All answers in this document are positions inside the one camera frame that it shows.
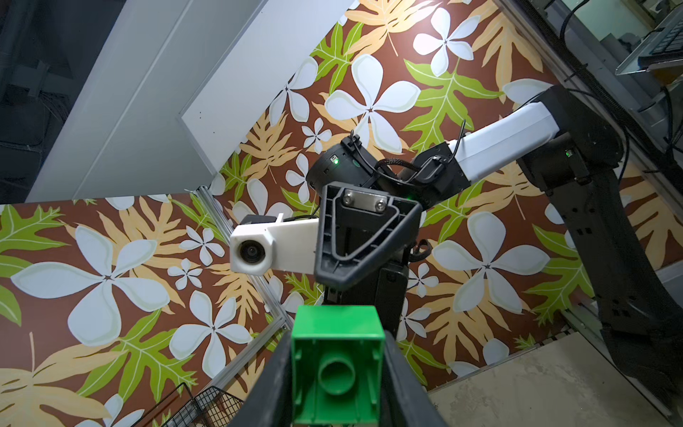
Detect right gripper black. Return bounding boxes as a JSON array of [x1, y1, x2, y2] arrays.
[[314, 181, 423, 331]]

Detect dark green square lego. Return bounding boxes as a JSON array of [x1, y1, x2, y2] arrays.
[[291, 305, 385, 425]]

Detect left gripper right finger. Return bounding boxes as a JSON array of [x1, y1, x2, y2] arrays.
[[381, 331, 446, 427]]

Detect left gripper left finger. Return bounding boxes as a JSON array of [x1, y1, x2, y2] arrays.
[[229, 332, 293, 427]]

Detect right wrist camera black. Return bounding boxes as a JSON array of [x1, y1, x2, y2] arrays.
[[229, 215, 318, 276]]

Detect black wire basket centre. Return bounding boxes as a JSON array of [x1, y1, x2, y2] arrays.
[[135, 383, 244, 426]]

